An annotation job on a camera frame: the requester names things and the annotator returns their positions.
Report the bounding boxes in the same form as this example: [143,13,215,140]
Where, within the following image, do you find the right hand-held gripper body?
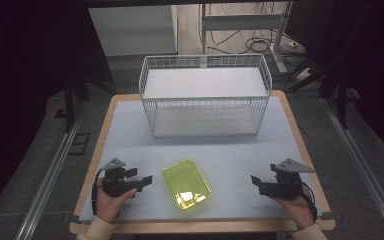
[258,158,316,201]

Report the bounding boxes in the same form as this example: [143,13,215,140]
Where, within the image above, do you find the hand-held gripper cable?
[91,167,107,216]
[300,181,318,222]

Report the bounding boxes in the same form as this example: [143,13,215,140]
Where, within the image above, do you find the white board panel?
[87,4,179,57]

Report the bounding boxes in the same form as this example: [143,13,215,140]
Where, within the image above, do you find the white power strip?
[295,67,315,82]

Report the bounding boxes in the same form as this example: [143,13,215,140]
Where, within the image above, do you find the left hand-held gripper cable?
[91,167,107,216]

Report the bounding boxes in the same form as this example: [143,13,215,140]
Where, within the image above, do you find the right hand-held gripper cable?
[300,181,318,222]

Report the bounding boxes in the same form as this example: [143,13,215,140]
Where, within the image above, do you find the black floor socket plate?
[67,132,92,157]

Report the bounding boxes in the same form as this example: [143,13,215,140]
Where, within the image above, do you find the yellow-green plastic tray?
[161,158,213,211]

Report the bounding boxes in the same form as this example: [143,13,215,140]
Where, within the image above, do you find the white wire shelf rack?
[138,53,274,139]

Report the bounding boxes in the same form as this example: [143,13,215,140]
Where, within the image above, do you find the metal floor rail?
[14,101,88,240]
[320,97,384,240]

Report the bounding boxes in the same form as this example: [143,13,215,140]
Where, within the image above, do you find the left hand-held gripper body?
[101,157,145,198]

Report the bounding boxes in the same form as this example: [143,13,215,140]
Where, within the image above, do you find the person's right hand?
[269,185,317,231]

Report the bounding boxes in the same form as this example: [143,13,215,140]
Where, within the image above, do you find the black metal stand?
[62,74,114,134]
[288,59,352,130]

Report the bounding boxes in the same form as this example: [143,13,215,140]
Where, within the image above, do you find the person's left hand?
[94,177,138,224]

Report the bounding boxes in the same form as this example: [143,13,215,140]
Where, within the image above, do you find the pale blue table mat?
[78,95,327,223]

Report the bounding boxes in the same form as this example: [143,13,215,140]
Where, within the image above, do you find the white metal desk frame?
[199,1,294,75]

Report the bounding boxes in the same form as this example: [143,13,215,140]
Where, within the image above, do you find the black floor cables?
[208,29,309,68]

